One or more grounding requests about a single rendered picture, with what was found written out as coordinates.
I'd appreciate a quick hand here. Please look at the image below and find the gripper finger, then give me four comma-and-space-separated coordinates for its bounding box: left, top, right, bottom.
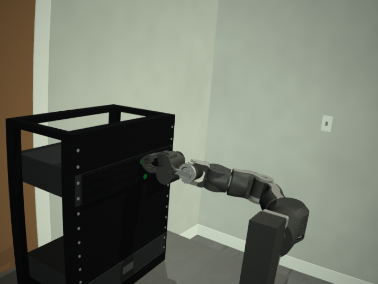
141, 150, 169, 162
141, 159, 158, 173

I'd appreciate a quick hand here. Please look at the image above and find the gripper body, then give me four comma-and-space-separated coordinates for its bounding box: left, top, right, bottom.
156, 150, 192, 185

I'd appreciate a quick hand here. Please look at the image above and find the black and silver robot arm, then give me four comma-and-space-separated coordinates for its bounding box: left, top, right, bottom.
179, 159, 309, 265

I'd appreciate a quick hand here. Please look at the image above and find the black metal rack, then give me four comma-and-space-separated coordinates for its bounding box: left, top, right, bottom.
6, 104, 175, 284

